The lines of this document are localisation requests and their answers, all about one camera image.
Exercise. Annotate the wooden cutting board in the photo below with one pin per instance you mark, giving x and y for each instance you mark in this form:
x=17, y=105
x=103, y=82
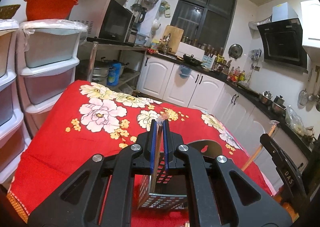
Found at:
x=175, y=35

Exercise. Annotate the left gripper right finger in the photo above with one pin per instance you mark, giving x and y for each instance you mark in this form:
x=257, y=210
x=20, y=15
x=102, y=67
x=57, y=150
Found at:
x=219, y=193

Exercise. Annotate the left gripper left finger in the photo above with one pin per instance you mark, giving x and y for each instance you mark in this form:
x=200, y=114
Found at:
x=99, y=193

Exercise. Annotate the white upper cabinet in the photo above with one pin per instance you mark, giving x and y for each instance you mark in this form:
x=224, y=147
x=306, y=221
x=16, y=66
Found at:
x=310, y=23

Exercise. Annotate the chopstick pair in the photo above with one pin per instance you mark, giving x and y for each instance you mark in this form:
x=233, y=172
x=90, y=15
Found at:
x=274, y=124
x=159, y=128

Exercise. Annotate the black range hood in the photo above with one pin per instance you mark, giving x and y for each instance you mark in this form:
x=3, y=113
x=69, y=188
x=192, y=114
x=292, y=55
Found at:
x=282, y=39

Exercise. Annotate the blue canister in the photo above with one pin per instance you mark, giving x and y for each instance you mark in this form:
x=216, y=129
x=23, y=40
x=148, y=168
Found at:
x=114, y=73

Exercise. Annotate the metal shelf rack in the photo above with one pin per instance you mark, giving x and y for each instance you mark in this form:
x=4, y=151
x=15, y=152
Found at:
x=96, y=58

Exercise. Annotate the hanging metal pot lid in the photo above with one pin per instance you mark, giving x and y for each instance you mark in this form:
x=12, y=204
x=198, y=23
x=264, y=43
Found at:
x=235, y=51

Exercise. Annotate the white plastic drawer tower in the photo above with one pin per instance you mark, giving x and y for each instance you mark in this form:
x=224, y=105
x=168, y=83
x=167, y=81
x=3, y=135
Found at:
x=45, y=60
x=14, y=135

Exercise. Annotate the brown perforated utensil holder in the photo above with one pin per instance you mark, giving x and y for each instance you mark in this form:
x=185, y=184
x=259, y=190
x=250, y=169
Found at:
x=182, y=175

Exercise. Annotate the black wok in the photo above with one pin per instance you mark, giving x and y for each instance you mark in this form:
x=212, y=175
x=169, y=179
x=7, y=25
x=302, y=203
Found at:
x=189, y=59

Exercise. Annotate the red plastic basin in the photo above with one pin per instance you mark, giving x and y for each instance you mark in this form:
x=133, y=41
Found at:
x=48, y=9

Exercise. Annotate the dark kitchen window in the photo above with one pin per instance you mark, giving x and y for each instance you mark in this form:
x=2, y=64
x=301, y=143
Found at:
x=205, y=21

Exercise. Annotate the white lower cabinets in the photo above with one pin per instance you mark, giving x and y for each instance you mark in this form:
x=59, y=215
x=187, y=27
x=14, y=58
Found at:
x=246, y=122

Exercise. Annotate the red floral tablecloth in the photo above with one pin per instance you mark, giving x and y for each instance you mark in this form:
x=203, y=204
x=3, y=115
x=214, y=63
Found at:
x=90, y=119

